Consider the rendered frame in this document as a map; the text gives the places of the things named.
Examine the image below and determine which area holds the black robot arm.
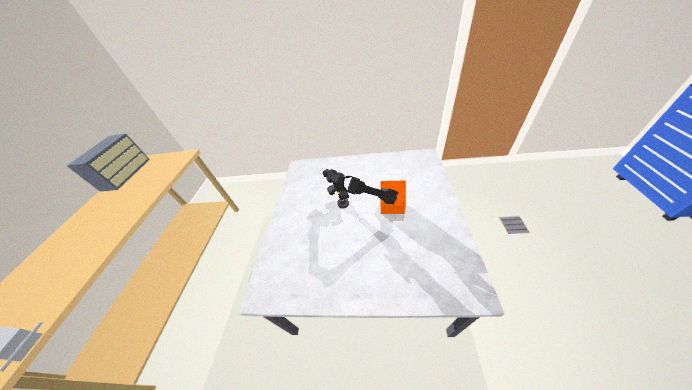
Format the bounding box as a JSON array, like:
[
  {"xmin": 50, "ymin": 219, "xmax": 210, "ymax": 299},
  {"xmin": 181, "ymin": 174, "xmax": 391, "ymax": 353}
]
[{"xmin": 322, "ymin": 169, "xmax": 399, "ymax": 205}]

